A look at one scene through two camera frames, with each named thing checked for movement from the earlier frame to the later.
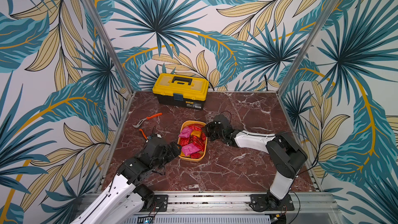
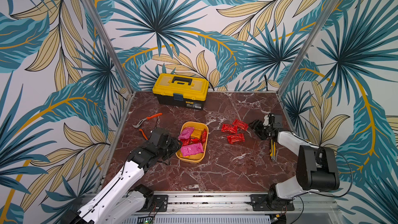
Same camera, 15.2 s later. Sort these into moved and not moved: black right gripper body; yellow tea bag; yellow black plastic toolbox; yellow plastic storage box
Moved: black right gripper body
Not moved: yellow tea bag; yellow plastic storage box; yellow black plastic toolbox
